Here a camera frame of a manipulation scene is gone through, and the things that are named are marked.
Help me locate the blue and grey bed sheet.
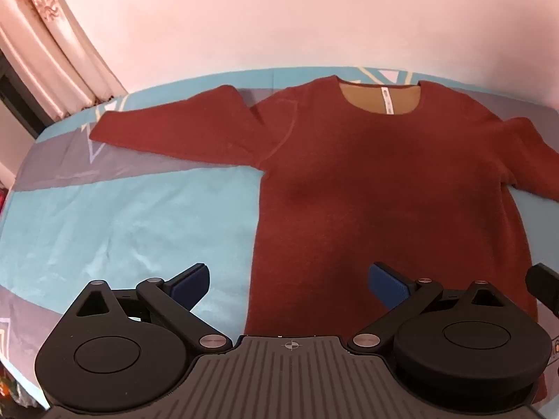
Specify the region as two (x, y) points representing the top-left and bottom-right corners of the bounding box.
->
(0, 66), (559, 419)

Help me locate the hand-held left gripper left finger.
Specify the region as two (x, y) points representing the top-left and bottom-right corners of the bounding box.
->
(65, 263), (232, 354)

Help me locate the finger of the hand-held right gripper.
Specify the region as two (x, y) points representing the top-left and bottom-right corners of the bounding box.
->
(525, 263), (559, 315)

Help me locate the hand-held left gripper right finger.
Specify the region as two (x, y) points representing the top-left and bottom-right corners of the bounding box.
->
(351, 263), (510, 351)

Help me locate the dark red sweater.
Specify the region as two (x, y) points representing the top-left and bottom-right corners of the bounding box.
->
(88, 75), (559, 402)

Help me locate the pink patterned curtain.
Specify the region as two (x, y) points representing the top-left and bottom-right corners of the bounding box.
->
(0, 0), (130, 125)

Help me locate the dark window frame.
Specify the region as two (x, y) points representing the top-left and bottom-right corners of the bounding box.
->
(0, 48), (44, 140)

